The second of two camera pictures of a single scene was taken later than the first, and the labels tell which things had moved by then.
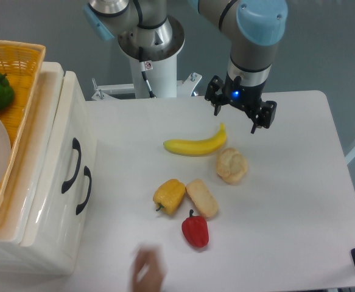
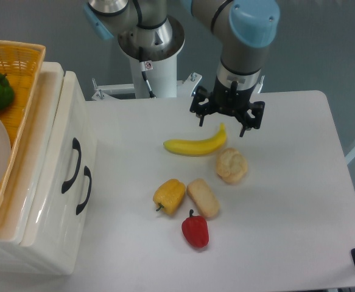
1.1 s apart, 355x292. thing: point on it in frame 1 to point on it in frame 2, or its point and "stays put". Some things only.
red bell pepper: x=195 y=229 stays put
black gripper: x=246 y=98 to x=231 y=100
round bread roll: x=231 y=165 stays put
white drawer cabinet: x=47 y=222 stays put
